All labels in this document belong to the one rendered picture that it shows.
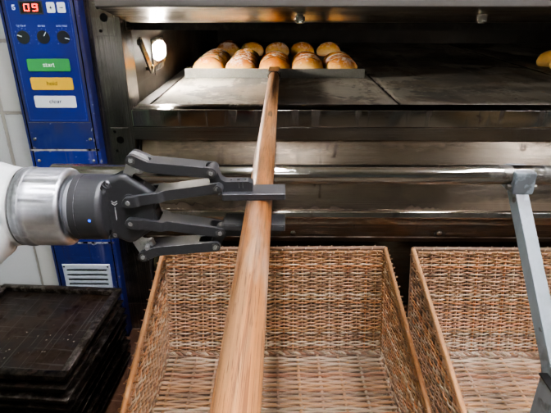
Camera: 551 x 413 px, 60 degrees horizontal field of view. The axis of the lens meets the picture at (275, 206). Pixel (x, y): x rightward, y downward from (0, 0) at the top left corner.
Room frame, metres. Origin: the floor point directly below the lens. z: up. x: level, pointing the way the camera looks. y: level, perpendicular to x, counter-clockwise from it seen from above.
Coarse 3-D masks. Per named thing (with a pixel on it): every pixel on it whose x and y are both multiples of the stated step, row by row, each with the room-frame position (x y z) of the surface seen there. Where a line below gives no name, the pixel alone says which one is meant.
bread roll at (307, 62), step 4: (300, 60) 1.52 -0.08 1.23; (304, 60) 1.52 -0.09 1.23; (308, 60) 1.52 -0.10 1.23; (312, 60) 1.52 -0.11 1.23; (316, 60) 1.52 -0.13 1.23; (296, 64) 1.52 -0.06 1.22; (300, 64) 1.51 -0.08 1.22; (304, 64) 1.51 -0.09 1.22; (308, 64) 1.51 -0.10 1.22; (312, 64) 1.51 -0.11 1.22; (316, 64) 1.51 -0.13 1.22; (320, 64) 1.52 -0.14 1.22; (292, 68) 1.53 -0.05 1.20; (296, 68) 1.51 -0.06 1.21; (300, 68) 1.51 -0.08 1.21; (304, 68) 1.50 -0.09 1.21; (308, 68) 1.50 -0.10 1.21; (312, 68) 1.50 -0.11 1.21; (316, 68) 1.51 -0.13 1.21; (320, 68) 1.51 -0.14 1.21
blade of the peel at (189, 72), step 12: (192, 72) 1.50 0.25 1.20; (204, 72) 1.50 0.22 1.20; (216, 72) 1.50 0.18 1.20; (228, 72) 1.50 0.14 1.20; (240, 72) 1.50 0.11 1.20; (252, 72) 1.50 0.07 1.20; (264, 72) 1.50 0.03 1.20; (288, 72) 1.50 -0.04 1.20; (300, 72) 1.49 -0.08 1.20; (312, 72) 1.49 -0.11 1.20; (324, 72) 1.49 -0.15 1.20; (336, 72) 1.49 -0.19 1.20; (348, 72) 1.49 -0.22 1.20; (360, 72) 1.49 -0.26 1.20
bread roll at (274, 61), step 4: (264, 60) 1.53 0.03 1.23; (268, 60) 1.52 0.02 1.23; (272, 60) 1.52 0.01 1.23; (276, 60) 1.52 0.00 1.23; (280, 60) 1.52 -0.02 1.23; (284, 60) 1.53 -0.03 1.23; (260, 64) 1.54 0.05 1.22; (264, 64) 1.52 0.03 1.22; (268, 64) 1.52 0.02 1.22; (272, 64) 1.51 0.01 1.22; (276, 64) 1.51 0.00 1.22; (280, 64) 1.51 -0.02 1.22; (284, 64) 1.52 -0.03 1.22; (288, 64) 1.53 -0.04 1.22; (260, 68) 1.53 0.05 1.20; (264, 68) 1.52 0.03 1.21; (268, 68) 1.51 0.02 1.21; (280, 68) 1.51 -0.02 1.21; (284, 68) 1.51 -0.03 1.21; (288, 68) 1.52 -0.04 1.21
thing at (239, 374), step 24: (264, 120) 0.84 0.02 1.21; (264, 144) 0.69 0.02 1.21; (264, 168) 0.59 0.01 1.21; (264, 216) 0.45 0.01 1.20; (240, 240) 0.40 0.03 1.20; (264, 240) 0.40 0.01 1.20; (240, 264) 0.35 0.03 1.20; (264, 264) 0.36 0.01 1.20; (240, 288) 0.31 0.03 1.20; (264, 288) 0.32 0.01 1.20; (240, 312) 0.28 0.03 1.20; (264, 312) 0.29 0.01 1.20; (240, 336) 0.26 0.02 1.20; (264, 336) 0.27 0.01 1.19; (240, 360) 0.23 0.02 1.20; (216, 384) 0.22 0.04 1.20; (240, 384) 0.21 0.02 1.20; (216, 408) 0.20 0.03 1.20; (240, 408) 0.20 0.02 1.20
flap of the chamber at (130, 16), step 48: (96, 0) 0.91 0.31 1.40; (144, 0) 0.91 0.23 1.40; (192, 0) 0.91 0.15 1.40; (240, 0) 0.91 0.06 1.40; (288, 0) 0.91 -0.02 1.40; (336, 0) 0.91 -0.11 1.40; (384, 0) 0.90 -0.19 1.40; (432, 0) 0.90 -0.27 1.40; (480, 0) 0.90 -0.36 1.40; (528, 0) 0.90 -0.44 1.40
